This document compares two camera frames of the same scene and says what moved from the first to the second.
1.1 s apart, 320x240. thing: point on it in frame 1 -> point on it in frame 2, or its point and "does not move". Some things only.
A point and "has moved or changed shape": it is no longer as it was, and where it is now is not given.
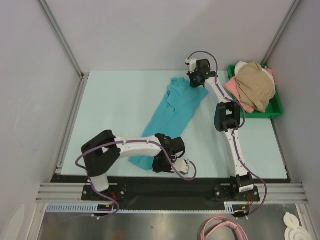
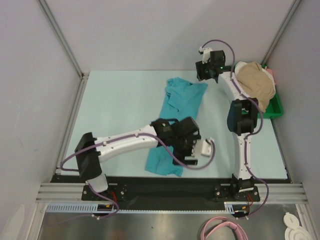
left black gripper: x=157 y=169 -> x=191 y=139
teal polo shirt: x=180 y=99 has moved or changed shape
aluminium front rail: x=48 y=192 does not move
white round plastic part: x=294 y=232 does not move
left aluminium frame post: x=69 y=48 does not move
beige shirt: x=255 y=85 does not move
